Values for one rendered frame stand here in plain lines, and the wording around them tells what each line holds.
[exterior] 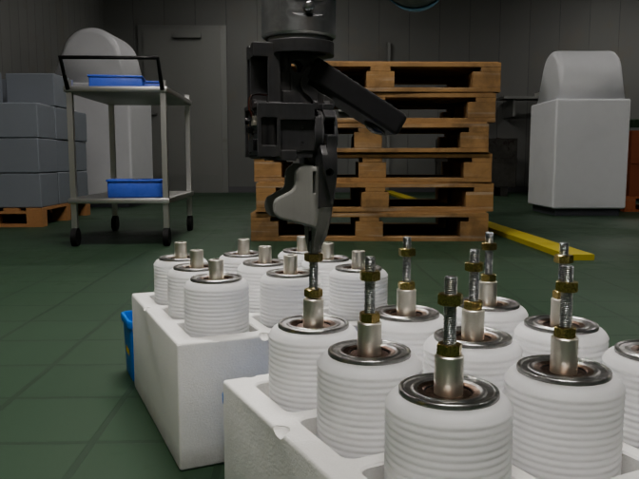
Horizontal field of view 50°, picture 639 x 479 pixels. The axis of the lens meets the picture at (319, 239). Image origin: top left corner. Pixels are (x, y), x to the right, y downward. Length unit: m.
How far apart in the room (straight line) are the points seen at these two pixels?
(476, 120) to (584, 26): 6.49
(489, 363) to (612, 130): 5.09
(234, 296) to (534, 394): 0.53
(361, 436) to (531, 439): 0.14
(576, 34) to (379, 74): 6.61
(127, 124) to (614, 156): 4.09
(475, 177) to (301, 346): 3.07
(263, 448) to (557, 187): 4.98
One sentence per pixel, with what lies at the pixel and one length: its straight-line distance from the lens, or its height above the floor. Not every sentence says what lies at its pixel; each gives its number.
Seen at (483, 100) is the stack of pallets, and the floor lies 0.74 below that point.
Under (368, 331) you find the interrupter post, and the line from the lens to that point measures 0.62.
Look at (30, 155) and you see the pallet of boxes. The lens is 4.75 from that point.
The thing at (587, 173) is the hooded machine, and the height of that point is 0.33.
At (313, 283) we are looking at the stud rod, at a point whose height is 0.30.
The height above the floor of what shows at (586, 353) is 0.23.
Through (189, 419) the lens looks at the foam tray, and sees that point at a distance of 0.98.
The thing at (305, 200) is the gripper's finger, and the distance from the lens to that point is 0.69.
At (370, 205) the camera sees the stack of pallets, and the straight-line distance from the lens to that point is 3.62.
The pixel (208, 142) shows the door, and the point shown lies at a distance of 9.22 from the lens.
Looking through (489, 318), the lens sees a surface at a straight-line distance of 0.82.
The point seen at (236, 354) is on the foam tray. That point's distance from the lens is 0.97.
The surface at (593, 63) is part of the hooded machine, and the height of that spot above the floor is 1.16.
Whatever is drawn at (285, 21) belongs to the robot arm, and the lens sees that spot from 0.69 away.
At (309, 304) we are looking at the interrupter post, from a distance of 0.72.
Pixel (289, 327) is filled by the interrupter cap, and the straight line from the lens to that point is 0.72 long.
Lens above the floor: 0.43
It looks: 7 degrees down
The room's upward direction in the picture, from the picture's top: straight up
